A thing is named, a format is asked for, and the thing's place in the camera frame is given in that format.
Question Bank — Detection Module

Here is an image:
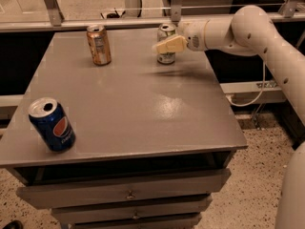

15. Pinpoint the white cable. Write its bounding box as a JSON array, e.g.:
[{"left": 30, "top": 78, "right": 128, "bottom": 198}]
[{"left": 226, "top": 60, "right": 267, "bottom": 108}]

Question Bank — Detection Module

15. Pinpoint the middle grey drawer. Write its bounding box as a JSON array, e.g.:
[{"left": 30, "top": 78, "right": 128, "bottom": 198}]
[{"left": 51, "top": 195, "right": 212, "bottom": 223}]

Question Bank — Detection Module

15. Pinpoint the grey drawer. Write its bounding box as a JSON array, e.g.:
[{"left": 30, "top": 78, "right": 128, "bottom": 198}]
[
  {"left": 71, "top": 213, "right": 201, "bottom": 229},
  {"left": 51, "top": 195, "right": 212, "bottom": 223},
  {"left": 16, "top": 169, "right": 231, "bottom": 209}
]

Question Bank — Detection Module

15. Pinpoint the grey drawer cabinet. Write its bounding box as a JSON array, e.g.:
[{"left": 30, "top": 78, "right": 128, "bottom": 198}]
[{"left": 0, "top": 26, "right": 249, "bottom": 229}]

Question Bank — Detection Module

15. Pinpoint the bottom grey drawer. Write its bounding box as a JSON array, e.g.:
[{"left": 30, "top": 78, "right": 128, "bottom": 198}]
[{"left": 71, "top": 213, "right": 201, "bottom": 229}]

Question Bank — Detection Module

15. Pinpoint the black shoe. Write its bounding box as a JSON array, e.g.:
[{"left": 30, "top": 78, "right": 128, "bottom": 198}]
[{"left": 3, "top": 220, "right": 24, "bottom": 229}]

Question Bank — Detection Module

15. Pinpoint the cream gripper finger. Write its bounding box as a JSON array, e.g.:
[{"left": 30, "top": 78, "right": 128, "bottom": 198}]
[{"left": 152, "top": 35, "right": 188, "bottom": 53}]

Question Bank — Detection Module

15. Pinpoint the blue pepsi can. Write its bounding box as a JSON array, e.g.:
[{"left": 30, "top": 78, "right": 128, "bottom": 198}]
[{"left": 29, "top": 97, "right": 75, "bottom": 152}]

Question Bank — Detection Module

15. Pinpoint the orange soda can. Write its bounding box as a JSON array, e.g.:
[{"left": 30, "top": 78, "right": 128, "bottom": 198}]
[{"left": 87, "top": 25, "right": 112, "bottom": 66}]

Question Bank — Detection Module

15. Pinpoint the top grey drawer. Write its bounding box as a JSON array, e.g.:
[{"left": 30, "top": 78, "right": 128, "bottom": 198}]
[{"left": 16, "top": 169, "right": 231, "bottom": 209}]

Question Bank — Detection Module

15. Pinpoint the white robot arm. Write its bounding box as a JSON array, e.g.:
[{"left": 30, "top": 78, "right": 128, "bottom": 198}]
[{"left": 153, "top": 6, "right": 305, "bottom": 229}]

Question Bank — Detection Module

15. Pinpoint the metal window rail frame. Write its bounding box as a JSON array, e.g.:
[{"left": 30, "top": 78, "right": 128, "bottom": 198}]
[{"left": 0, "top": 0, "right": 305, "bottom": 32}]

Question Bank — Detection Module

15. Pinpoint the white green 7up can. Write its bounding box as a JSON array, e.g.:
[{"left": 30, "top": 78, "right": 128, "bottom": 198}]
[{"left": 157, "top": 23, "right": 176, "bottom": 65}]

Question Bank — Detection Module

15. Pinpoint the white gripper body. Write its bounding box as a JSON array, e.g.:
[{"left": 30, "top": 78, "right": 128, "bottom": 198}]
[{"left": 178, "top": 20, "right": 208, "bottom": 52}]

